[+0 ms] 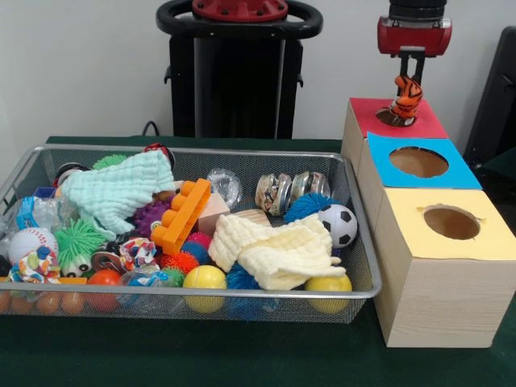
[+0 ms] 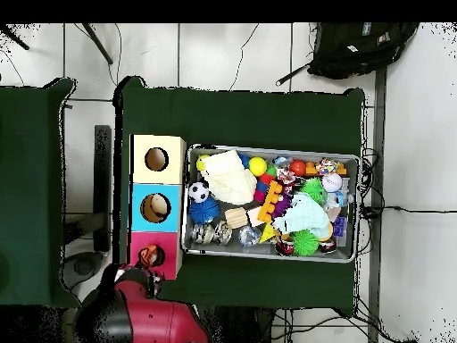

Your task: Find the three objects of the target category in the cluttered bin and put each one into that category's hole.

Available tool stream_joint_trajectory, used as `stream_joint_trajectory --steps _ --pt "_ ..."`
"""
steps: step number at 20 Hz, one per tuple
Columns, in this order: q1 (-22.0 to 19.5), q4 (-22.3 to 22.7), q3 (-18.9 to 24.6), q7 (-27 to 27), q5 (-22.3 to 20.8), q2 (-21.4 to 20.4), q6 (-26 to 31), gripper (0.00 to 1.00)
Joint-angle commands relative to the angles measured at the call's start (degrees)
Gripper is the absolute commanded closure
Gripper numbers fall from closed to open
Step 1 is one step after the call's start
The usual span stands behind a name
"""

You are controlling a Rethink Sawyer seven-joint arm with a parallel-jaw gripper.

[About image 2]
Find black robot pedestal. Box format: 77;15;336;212
203;305;276;343

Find orange tiger plush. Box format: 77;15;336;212
137;244;166;269

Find black tripod leg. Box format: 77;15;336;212
0;24;30;51
81;22;114;66

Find green spiky ball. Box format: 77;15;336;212
290;229;320;257

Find orange toy building block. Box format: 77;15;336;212
256;180;284;224

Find black backpack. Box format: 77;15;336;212
306;22;420;80

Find yellow seamed ball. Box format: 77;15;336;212
248;155;269;178

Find silver mesh bin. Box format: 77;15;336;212
181;143;361;264

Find yellow triangle block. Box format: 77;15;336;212
258;222;277;245

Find blue spiky ball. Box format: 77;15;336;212
187;196;220;226

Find wooden box three holes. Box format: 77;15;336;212
126;133;187;280

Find black upright panel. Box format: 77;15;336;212
93;124;112;253

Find black floor cable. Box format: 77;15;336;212
360;205;457;215

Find cream waffle cloth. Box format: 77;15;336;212
199;148;258;206

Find mint green waffle cloth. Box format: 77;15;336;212
273;192;333;239

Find black white soccer ball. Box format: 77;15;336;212
187;180;211;204

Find dark green table cloth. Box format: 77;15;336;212
0;78;81;308
112;76;365;317

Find grey metal rail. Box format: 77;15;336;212
367;65;388;343

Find white baseball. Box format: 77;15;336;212
321;172;344;193

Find grey oval base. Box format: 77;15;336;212
62;250;105;290

